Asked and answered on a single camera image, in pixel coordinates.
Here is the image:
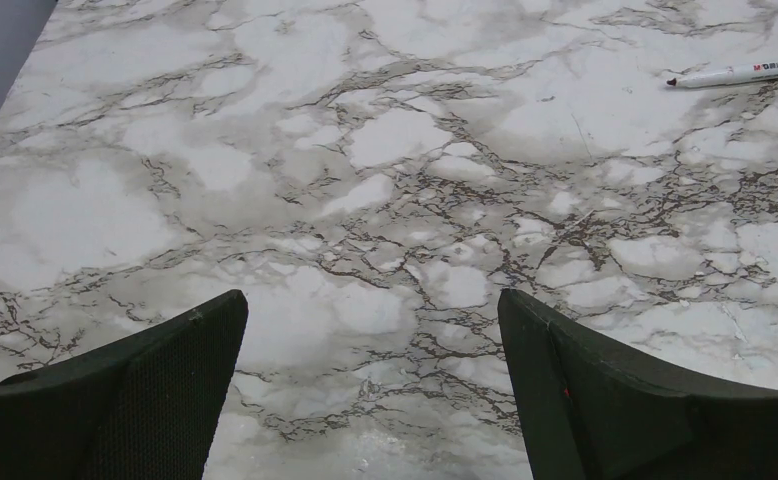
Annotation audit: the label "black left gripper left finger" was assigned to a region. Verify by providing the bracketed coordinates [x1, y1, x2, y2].
[0, 290, 249, 479]

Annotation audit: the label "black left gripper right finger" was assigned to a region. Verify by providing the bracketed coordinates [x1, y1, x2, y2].
[497, 289, 778, 479]

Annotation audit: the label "white marker pen green cap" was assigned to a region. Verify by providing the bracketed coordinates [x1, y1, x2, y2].
[666, 60, 778, 89]

